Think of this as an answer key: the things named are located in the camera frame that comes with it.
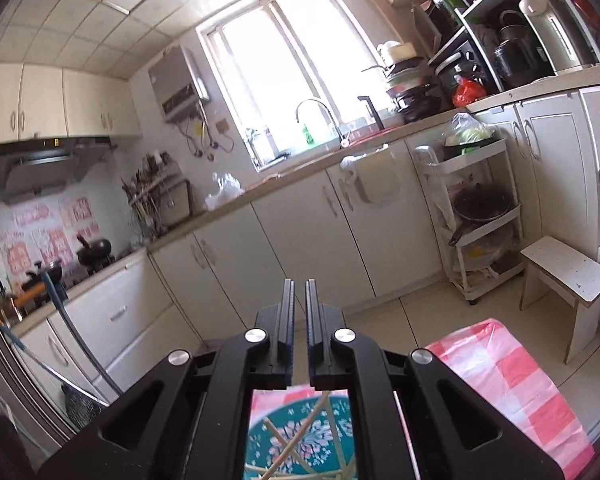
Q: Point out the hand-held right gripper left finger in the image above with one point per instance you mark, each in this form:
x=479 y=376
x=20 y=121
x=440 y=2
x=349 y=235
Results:
x=287 y=330

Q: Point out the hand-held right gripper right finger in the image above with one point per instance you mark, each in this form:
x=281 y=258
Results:
x=310 y=330

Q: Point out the blue perforated plastic basket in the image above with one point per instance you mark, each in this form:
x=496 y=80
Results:
x=310 y=430

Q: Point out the bunch of bamboo chopsticks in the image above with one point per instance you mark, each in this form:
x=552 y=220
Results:
x=290 y=447

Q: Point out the white plastic bag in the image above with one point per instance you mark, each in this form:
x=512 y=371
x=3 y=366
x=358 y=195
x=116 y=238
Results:
x=224 y=194

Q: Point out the small white hanging bag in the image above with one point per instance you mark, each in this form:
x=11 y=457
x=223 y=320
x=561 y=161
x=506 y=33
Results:
x=349 y=162

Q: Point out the utensil rack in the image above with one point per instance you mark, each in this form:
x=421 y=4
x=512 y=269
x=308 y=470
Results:
x=147 y=195

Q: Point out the green dish soap bottle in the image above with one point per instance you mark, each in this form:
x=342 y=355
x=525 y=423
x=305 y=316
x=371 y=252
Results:
x=308 y=135

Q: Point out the red white checked tablecloth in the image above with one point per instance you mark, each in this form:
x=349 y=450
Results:
x=505 y=385

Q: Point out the small black wok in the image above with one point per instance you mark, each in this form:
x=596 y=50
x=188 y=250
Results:
x=95 y=251

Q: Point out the chrome sink faucet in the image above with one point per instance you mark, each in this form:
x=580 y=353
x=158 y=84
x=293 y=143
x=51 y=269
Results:
x=333 y=121

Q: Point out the large black wok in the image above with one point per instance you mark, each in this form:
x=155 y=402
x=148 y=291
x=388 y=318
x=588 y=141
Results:
x=482 y=205

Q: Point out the dark mesh object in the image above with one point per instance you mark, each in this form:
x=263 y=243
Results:
x=82 y=405

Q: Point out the black faucet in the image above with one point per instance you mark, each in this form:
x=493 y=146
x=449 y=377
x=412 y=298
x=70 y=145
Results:
x=377 y=117

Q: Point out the white rolling cart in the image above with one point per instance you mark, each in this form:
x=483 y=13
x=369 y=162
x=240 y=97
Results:
x=475 y=152

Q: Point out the bag of green vegetables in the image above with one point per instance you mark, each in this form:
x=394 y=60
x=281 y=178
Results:
x=467 y=132

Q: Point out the stack of pots and pans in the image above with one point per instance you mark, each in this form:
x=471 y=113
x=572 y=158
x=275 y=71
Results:
x=412 y=97

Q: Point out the white wooden stool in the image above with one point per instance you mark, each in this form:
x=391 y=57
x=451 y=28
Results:
x=565 y=265

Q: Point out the kitchen window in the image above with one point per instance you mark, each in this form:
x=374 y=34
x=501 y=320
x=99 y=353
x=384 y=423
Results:
x=280 y=60

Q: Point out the metal kettle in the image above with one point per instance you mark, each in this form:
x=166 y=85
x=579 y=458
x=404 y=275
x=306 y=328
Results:
x=7 y=307

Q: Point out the red plastic bag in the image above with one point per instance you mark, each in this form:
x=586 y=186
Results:
x=469 y=94

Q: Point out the black kitchen appliance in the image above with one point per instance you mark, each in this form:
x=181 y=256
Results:
x=455 y=72

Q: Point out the cream corner base cabinets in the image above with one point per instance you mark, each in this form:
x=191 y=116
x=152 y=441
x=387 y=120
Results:
x=555 y=160

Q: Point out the grey range hood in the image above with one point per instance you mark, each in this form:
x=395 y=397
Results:
x=35 y=167

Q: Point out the cream upper cabinets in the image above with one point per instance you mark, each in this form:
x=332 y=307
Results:
x=45 y=105

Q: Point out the black lidded pot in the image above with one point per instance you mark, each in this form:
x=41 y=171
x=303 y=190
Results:
x=510 y=55

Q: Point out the white electric thermos pot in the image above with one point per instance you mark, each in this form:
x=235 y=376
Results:
x=555 y=35

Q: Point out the metal tube chair frame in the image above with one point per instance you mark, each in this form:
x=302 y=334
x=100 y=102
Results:
x=82 y=345

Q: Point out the red paper wall stickers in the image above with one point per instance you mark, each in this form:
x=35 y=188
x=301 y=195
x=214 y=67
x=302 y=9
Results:
x=45 y=240

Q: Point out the wall water heater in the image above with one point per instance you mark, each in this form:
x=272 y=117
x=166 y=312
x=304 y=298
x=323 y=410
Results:
x=177 y=82

